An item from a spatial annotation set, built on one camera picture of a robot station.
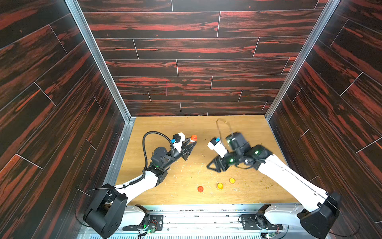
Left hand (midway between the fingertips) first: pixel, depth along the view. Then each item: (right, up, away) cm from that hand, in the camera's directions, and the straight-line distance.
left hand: (194, 141), depth 74 cm
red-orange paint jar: (0, +1, -2) cm, 3 cm away
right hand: (+10, -10, 0) cm, 14 cm away
